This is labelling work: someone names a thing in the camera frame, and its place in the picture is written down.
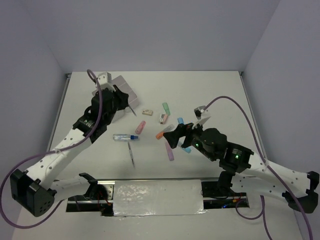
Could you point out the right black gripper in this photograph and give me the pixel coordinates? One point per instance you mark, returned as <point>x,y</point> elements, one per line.
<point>181,130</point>

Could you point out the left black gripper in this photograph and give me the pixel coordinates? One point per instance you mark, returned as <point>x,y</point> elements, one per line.
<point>122,98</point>

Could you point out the pink transparent lead case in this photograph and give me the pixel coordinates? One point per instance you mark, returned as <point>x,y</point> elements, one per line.
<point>140,127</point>

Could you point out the clear bottle blue cap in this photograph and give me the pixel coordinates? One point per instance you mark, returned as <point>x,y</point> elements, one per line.
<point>125,137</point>

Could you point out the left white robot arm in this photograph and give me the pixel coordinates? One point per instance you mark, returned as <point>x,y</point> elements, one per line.
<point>34,188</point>

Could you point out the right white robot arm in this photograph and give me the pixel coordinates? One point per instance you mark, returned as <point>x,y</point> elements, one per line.
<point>245,171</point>

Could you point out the blue transparent case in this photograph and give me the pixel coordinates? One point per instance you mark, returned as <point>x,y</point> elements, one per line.
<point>180,120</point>

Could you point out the right white divided container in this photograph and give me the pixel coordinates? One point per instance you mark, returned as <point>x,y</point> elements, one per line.
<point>122,84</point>

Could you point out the white divided container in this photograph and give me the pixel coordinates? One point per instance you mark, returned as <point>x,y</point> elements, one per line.
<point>117,115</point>
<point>122,84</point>

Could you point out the left white divided container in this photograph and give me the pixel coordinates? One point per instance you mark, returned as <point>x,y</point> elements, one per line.
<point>117,115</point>

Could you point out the purple pink highlighter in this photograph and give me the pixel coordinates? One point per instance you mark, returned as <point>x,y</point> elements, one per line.
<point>169,151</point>

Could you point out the light blue highlighter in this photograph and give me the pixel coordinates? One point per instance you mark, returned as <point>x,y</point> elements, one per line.
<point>187,149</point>

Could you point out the orange grey highlighter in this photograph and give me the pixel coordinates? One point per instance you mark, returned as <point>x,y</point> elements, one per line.
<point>165,130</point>

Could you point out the pink white mini stapler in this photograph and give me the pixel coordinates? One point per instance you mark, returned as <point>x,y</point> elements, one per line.
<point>163,118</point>

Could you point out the staples box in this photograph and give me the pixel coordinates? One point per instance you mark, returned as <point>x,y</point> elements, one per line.
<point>147,112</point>

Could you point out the green transparent case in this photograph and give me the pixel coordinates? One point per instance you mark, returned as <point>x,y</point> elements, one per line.
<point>166,108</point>

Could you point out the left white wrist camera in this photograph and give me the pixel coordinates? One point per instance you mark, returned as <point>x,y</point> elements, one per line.
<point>104,80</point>

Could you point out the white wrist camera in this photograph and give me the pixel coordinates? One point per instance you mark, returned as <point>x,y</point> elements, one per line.
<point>104,80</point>
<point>202,115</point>

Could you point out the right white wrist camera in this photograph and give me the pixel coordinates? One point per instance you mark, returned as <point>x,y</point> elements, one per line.
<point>202,115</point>

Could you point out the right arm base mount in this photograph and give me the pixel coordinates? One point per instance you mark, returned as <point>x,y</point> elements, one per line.
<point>217,194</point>

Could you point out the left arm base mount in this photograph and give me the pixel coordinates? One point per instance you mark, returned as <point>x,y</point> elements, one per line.
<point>97,198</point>

